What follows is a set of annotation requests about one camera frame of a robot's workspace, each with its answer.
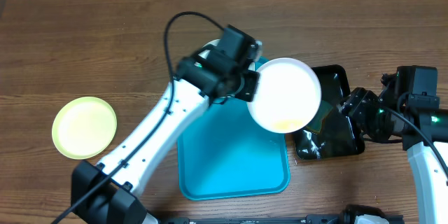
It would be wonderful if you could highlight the yellow green sponge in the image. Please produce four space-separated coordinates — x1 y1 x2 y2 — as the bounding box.
305 100 334 134

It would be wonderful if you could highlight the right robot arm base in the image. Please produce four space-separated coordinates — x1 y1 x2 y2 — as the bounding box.
338 204 405 224

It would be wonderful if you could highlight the black front rail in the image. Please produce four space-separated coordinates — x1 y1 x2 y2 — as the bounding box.
159 214 339 224

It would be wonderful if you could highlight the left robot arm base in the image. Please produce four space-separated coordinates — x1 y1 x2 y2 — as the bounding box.
71 161 160 224

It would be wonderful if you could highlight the teal plastic tray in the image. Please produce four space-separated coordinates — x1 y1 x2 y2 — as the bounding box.
176 55 291 202

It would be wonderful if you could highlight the white plate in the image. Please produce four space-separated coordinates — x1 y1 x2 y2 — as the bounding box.
199 39 263 71

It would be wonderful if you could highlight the black water tray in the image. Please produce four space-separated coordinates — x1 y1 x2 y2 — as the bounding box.
292 64 365 160

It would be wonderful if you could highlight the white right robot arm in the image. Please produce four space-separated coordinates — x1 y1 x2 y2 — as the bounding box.
337 87 447 223

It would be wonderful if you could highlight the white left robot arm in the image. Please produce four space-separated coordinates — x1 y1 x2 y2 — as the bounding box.
99 79 210 197

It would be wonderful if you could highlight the yellow plate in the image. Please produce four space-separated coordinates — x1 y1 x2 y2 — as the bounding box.
52 97 118 160

